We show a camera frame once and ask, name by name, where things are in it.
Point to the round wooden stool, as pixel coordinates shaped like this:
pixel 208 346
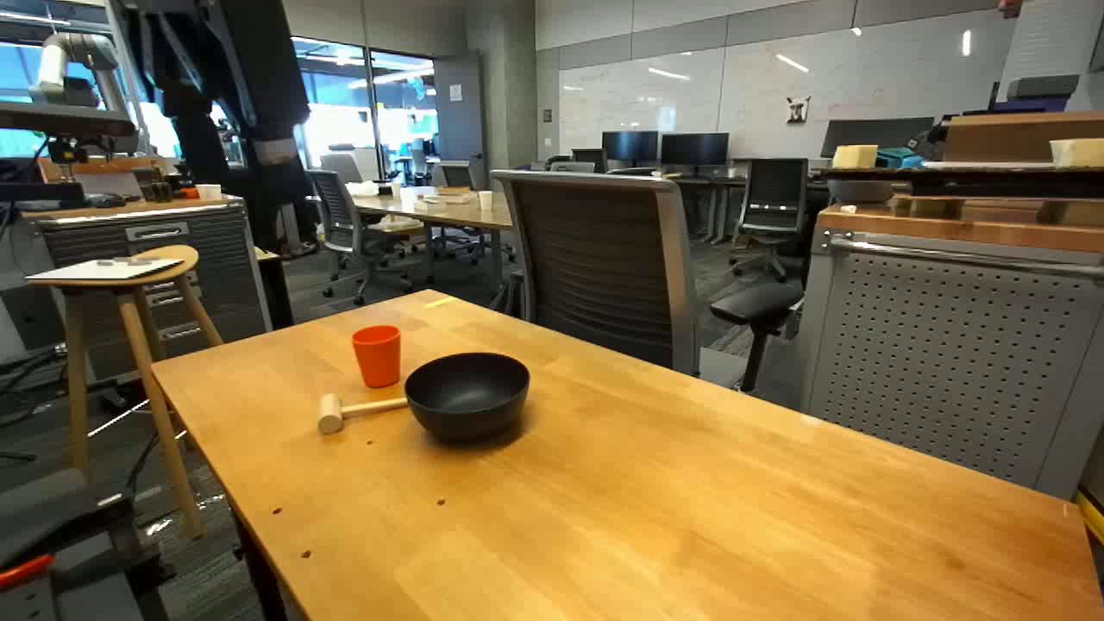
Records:
pixel 138 346

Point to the black metal cabinet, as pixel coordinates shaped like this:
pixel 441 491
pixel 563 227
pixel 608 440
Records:
pixel 598 269

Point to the brown wooden box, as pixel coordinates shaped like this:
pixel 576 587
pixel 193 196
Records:
pixel 1020 136

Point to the black mesh office chair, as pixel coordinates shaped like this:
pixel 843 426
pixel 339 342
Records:
pixel 775 191

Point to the perforated gray metal cart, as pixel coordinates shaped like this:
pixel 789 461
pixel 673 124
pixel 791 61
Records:
pixel 953 358

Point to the white paper sheet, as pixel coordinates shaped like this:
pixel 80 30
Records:
pixel 99 269

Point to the white frame office chair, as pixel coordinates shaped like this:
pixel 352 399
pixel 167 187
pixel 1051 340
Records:
pixel 334 220

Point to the large dark monitor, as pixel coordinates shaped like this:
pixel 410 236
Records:
pixel 873 136

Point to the gray drawer cabinet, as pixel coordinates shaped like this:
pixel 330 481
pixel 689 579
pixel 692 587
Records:
pixel 218 269

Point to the small wall picture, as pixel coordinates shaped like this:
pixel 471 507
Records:
pixel 799 112

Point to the small black computer monitor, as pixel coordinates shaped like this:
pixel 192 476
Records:
pixel 694 151
pixel 628 151

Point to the orange plastic cup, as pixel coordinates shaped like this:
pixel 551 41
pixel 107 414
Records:
pixel 376 359

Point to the long wooden office table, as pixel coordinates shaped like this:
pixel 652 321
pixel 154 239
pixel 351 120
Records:
pixel 449 213

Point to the wooden mallet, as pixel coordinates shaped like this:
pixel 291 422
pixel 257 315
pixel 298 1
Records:
pixel 330 414

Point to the black bowl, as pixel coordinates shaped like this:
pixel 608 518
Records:
pixel 466 403

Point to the yellow foam block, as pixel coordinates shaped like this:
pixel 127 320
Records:
pixel 853 156
pixel 1077 154

